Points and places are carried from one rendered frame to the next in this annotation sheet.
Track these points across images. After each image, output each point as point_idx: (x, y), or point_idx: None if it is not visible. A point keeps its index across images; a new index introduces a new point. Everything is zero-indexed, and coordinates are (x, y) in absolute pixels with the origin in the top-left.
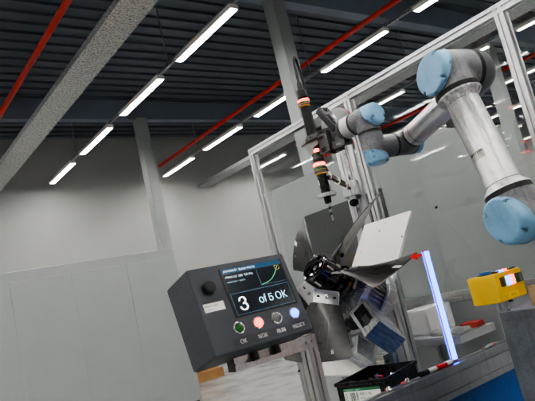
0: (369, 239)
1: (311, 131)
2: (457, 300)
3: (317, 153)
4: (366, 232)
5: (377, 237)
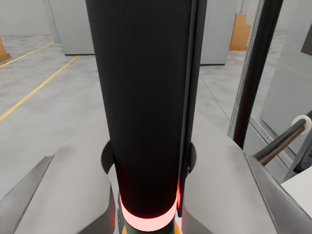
0: (301, 199)
1: (117, 111)
2: None
3: (134, 232)
4: (309, 181)
5: None
